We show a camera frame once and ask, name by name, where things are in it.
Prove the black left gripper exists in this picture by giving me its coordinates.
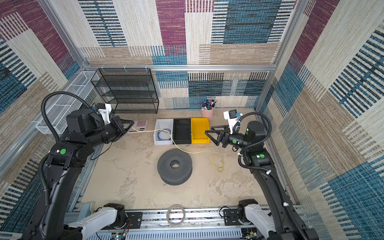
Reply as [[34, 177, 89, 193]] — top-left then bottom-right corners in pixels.
[[87, 117, 134, 150]]

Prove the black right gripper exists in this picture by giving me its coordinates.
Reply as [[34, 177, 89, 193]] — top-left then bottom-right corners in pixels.
[[204, 124, 251, 150]]

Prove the yellow cable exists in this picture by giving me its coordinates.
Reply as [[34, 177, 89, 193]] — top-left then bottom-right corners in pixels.
[[131, 125, 225, 173]]

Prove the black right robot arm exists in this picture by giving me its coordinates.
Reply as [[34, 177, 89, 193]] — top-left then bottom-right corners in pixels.
[[205, 110, 319, 240]]

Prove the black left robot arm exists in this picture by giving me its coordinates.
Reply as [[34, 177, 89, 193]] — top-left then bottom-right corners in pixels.
[[21, 91, 134, 240]]

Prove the yellow plastic bin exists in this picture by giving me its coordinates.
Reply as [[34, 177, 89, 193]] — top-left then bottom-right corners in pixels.
[[191, 118, 210, 144]]

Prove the pink metal pen bucket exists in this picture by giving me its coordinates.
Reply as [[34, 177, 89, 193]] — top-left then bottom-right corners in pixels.
[[201, 107, 215, 121]]

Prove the white plastic bin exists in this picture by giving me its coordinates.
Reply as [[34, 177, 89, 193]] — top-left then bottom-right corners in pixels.
[[154, 119, 174, 145]]

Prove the black plastic bin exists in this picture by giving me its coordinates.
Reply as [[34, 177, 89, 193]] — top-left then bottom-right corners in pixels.
[[173, 118, 192, 145]]

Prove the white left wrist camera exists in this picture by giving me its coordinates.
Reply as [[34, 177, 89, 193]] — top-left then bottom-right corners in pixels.
[[96, 103, 112, 125]]

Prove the black wire mesh shelf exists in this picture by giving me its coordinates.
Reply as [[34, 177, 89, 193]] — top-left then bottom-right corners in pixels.
[[91, 68, 159, 114]]

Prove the blue cable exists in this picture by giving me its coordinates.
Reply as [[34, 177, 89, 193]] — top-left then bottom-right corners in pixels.
[[157, 128, 172, 142]]

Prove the white wire mesh basket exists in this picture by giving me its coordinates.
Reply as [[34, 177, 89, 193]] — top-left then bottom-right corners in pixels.
[[47, 71, 96, 135]]

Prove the clear coiled cable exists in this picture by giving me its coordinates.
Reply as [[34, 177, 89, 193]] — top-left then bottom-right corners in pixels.
[[166, 204, 187, 227]]

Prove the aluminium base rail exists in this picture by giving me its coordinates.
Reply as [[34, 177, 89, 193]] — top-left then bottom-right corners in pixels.
[[68, 205, 301, 240]]

